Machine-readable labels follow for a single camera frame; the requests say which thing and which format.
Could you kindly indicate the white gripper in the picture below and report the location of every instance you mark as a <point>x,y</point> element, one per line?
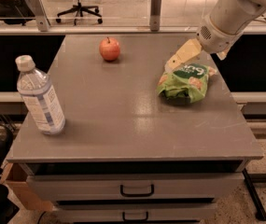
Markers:
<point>216,39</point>

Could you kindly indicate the green rice chip bag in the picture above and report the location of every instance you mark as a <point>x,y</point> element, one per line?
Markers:
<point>189,81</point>

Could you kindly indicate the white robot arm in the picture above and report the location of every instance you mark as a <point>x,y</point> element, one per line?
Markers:
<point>232,16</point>

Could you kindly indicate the clear plastic water bottle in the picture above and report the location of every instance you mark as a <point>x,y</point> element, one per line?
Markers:
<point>39,96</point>

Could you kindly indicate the red apple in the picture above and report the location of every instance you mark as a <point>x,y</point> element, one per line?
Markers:
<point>109,49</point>

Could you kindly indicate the grey upper drawer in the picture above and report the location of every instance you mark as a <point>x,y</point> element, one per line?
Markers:
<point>132,187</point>

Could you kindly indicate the grey drawer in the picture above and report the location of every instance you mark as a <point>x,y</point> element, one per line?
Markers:
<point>139,212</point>
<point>132,187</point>

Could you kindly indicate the black table leg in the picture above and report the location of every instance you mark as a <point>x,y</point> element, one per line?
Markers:
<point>260,211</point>

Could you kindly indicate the grey lower drawer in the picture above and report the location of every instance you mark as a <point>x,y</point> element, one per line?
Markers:
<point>139,212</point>

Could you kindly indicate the black office chair left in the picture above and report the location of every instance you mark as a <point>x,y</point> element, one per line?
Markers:
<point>16,11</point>

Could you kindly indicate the cardboard box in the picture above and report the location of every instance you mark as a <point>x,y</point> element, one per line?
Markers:
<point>15,178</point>

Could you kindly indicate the grey railing post middle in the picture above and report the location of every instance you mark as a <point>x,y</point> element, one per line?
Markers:
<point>155,15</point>

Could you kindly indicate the grey railing post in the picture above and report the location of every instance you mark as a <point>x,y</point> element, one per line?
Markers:
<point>41,19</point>
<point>155,15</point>

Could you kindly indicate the grey railing post left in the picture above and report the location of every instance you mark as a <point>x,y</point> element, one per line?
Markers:
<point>41,19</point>

